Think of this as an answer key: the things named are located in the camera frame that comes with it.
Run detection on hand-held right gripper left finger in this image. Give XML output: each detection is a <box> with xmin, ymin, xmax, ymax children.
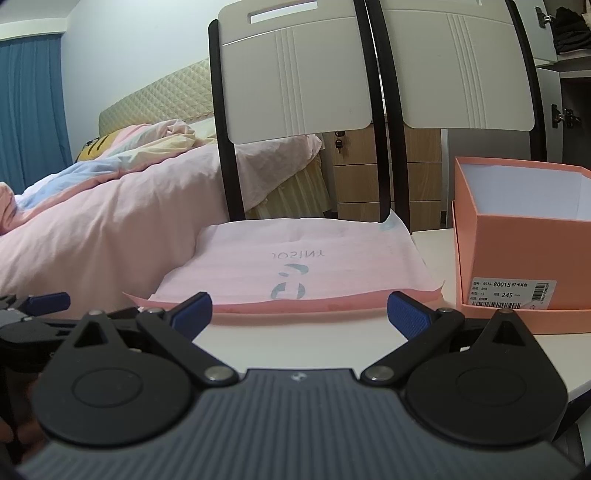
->
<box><xmin>65</xmin><ymin>292</ymin><xmax>238</xmax><ymax>387</ymax></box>

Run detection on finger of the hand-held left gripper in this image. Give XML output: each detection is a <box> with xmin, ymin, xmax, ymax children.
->
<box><xmin>0</xmin><ymin>292</ymin><xmax>71</xmax><ymax>319</ymax></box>
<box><xmin>0</xmin><ymin>318</ymin><xmax>83</xmax><ymax>344</ymax></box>

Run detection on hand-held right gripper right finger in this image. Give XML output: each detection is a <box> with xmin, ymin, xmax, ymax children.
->
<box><xmin>360</xmin><ymin>291</ymin><xmax>539</xmax><ymax>387</ymax></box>

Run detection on pink shopping bag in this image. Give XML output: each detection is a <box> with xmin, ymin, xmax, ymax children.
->
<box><xmin>122</xmin><ymin>209</ymin><xmax>445</xmax><ymax>326</ymax></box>

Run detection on pink cardboard box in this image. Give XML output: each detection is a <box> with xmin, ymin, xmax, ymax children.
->
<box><xmin>455</xmin><ymin>156</ymin><xmax>591</xmax><ymax>311</ymax></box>

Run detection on pink quilt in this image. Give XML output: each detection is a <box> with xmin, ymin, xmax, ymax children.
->
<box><xmin>0</xmin><ymin>119</ymin><xmax>322</xmax><ymax>319</ymax></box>

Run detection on wooden drawer cabinet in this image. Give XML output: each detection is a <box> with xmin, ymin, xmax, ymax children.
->
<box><xmin>322</xmin><ymin>124</ymin><xmax>443</xmax><ymax>232</ymax></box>

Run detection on yellow bed skirt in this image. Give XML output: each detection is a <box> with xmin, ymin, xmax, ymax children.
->
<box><xmin>245</xmin><ymin>154</ymin><xmax>331</xmax><ymax>220</ymax></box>

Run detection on yellow striped plush toy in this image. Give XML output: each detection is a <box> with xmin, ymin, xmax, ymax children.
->
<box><xmin>76</xmin><ymin>131</ymin><xmax>122</xmax><ymax>162</ymax></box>

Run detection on blue curtain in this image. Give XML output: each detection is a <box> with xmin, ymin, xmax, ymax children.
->
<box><xmin>0</xmin><ymin>33</ymin><xmax>74</xmax><ymax>195</ymax></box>

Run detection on beige quilted headboard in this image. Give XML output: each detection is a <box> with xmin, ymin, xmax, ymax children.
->
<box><xmin>98</xmin><ymin>58</ymin><xmax>218</xmax><ymax>137</ymax></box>

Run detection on white wardrobe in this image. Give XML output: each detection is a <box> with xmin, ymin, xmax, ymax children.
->
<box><xmin>508</xmin><ymin>0</ymin><xmax>591</xmax><ymax>167</ymax></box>

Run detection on dark folded clothes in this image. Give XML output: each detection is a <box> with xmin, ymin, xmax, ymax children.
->
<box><xmin>551</xmin><ymin>6</ymin><xmax>591</xmax><ymax>55</ymax></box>

